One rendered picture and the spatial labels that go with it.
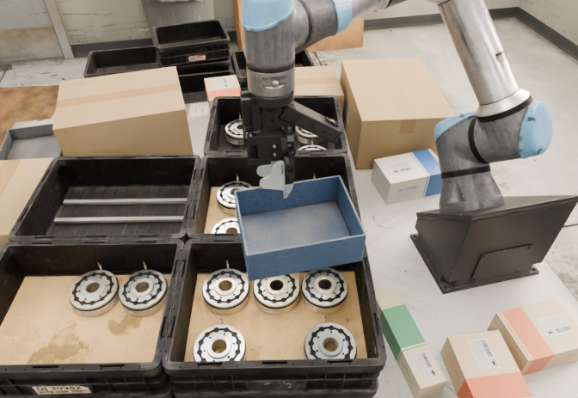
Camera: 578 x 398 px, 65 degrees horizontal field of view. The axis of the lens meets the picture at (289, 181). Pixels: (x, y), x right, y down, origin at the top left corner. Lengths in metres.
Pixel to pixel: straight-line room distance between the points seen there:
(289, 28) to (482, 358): 0.79
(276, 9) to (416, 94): 1.01
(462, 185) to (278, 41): 0.64
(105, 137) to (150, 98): 0.19
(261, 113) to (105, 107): 0.92
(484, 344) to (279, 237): 0.54
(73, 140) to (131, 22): 2.52
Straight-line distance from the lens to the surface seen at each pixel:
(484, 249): 1.19
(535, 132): 1.08
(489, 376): 1.10
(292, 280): 1.04
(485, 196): 1.15
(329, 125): 0.77
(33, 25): 4.11
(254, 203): 0.85
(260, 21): 0.67
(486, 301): 1.30
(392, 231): 1.37
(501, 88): 1.07
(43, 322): 1.14
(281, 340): 0.99
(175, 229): 1.21
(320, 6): 0.73
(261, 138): 0.74
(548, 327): 1.22
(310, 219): 0.86
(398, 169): 1.44
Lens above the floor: 1.70
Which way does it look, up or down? 42 degrees down
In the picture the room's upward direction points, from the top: straight up
